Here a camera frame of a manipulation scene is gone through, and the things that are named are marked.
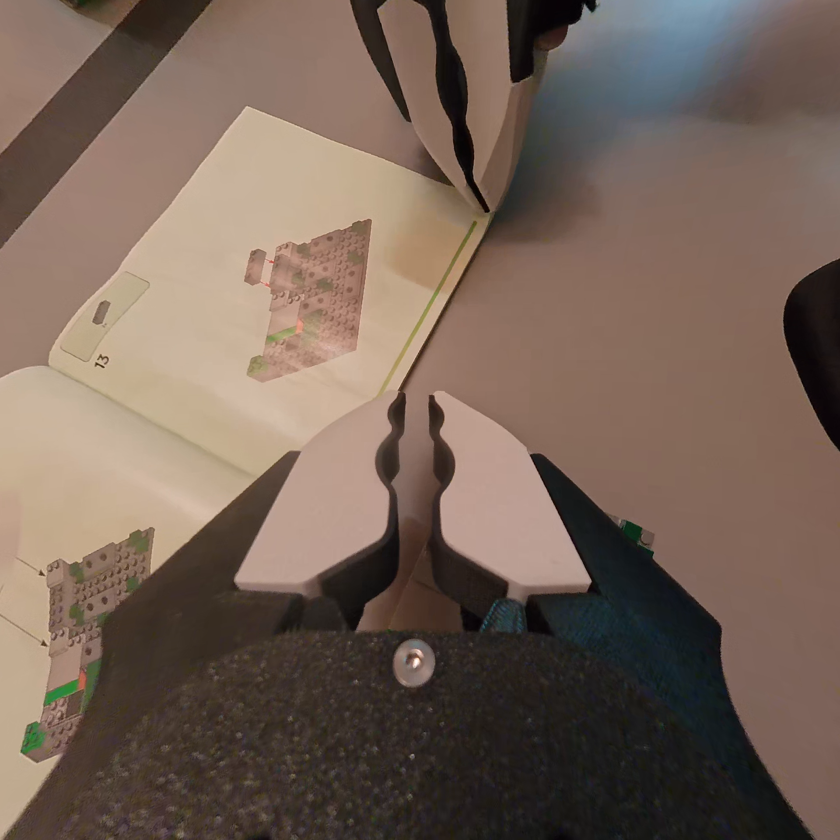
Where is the grey green brick plate build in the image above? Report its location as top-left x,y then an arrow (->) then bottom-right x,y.
607,514 -> 657,562

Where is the black chair armrest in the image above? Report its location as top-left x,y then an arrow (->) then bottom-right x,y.
783,258 -> 840,454

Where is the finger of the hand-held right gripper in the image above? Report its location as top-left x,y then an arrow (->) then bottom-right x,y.
351,0 -> 492,214
436,0 -> 551,214

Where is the grey desk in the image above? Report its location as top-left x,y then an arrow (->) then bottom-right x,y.
0,0 -> 840,840

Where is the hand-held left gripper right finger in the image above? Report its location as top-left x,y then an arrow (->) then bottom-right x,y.
427,391 -> 592,614

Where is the brick instruction booklet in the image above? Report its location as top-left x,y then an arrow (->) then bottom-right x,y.
0,105 -> 493,785

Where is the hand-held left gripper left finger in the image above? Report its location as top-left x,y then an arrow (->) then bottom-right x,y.
234,390 -> 408,631

